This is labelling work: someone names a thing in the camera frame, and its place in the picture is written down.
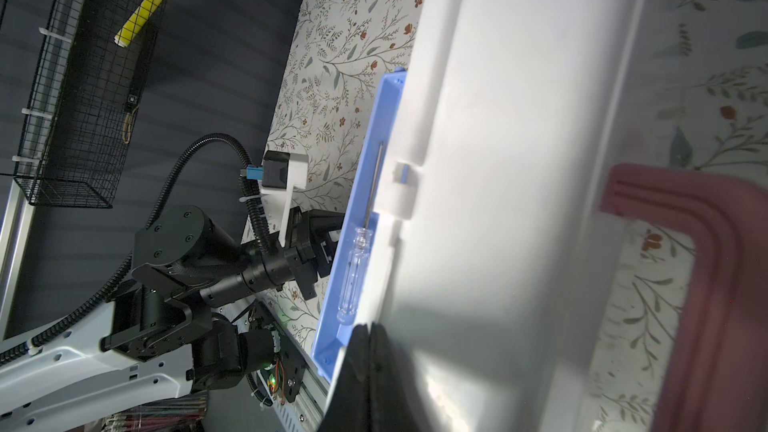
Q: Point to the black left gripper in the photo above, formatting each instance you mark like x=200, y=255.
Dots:
x=303, y=257

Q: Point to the clear handle screwdriver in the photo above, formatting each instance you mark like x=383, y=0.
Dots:
x=358, y=258

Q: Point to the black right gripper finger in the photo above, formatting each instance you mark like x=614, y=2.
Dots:
x=351, y=407

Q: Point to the white blue tool box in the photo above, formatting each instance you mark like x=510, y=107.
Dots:
x=491, y=263

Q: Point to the pink tool box handle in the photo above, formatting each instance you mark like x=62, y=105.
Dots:
x=716, y=378

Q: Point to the black wire mesh basket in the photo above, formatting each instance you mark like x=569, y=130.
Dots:
x=85, y=98

